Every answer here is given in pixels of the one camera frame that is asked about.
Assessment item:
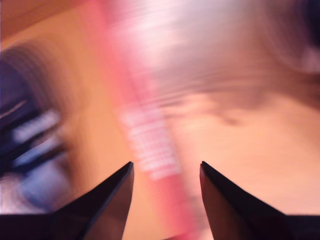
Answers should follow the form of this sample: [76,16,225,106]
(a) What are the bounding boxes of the blue suede shoe white stripes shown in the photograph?
[0,49,76,216]

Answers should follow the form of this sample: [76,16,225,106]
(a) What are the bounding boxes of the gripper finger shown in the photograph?
[199,160,286,240]
[51,161,135,240]

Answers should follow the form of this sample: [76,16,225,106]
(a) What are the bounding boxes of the red cardboard shoebox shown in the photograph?
[0,0,211,240]

